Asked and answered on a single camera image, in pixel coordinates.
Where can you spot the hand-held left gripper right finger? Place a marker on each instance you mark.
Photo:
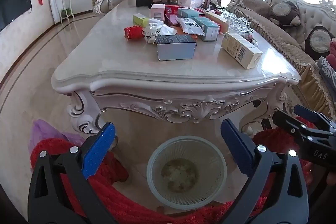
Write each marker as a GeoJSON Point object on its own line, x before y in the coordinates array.
{"type": "Point", "coordinates": [236, 148]}

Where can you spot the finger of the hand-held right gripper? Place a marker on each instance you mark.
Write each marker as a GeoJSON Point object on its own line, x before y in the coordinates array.
{"type": "Point", "coordinates": [307, 112]}
{"type": "Point", "coordinates": [288, 124]}

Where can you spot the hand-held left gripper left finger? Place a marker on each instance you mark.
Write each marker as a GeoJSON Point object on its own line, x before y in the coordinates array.
{"type": "Point", "coordinates": [99, 150]}

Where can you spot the white mesh waste basket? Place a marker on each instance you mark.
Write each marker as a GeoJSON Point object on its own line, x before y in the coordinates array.
{"type": "Point", "coordinates": [162, 187]}

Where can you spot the yellow-green carton box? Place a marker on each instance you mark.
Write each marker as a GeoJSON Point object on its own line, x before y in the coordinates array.
{"type": "Point", "coordinates": [140, 19]}

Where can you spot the red shaggy rug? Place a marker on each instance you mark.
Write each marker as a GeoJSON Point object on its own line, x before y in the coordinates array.
{"type": "Point", "coordinates": [105, 187]}

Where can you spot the grey patterned cloth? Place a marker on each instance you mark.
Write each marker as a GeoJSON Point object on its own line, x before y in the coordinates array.
{"type": "Point", "coordinates": [326, 71]}

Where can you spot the purple plastic bag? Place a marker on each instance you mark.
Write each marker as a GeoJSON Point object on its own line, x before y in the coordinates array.
{"type": "Point", "coordinates": [47, 132]}

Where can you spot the yellowish scraps pile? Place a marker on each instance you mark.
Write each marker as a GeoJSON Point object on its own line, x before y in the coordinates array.
{"type": "Point", "coordinates": [179, 174]}

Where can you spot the pink folded garment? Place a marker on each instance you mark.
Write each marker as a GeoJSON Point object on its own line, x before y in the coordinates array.
{"type": "Point", "coordinates": [332, 52]}

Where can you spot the brown round-pattern cushion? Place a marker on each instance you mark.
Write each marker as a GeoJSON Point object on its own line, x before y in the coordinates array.
{"type": "Point", "coordinates": [282, 11]}
{"type": "Point", "coordinates": [319, 39]}

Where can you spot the ornate beige sofa with fringe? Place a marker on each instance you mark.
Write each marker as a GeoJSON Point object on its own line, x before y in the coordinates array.
{"type": "Point", "coordinates": [275, 37]}

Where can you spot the cream box with barcode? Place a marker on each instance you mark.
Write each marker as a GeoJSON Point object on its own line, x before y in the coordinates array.
{"type": "Point", "coordinates": [241, 50]}

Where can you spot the ornate white coffee table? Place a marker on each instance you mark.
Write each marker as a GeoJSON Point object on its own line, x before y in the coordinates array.
{"type": "Point", "coordinates": [147, 74]}

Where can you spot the set of clear glass cups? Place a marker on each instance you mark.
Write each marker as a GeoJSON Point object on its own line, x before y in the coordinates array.
{"type": "Point", "coordinates": [236, 21]}

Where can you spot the grey cardboard box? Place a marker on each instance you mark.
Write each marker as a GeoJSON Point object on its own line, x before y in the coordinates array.
{"type": "Point", "coordinates": [176, 49]}

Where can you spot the red crumpled wrapper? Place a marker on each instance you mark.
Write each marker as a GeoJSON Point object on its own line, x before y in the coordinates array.
{"type": "Point", "coordinates": [132, 33]}

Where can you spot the long beige box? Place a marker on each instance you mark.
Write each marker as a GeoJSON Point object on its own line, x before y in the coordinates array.
{"type": "Point", "coordinates": [218, 19]}

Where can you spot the white printed pouch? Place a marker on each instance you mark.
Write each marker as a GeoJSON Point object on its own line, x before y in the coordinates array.
{"type": "Point", "coordinates": [187, 26]}

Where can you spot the white crumpled paper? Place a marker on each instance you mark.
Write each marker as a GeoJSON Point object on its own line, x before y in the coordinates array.
{"type": "Point", "coordinates": [160, 31]}

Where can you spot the small green potted plant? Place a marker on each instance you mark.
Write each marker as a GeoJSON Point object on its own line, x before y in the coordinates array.
{"type": "Point", "coordinates": [65, 12]}

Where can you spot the pale pink carton box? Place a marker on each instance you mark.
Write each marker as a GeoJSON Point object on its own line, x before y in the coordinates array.
{"type": "Point", "coordinates": [158, 12]}

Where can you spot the black wall television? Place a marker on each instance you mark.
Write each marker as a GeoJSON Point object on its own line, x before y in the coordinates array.
{"type": "Point", "coordinates": [13, 7]}

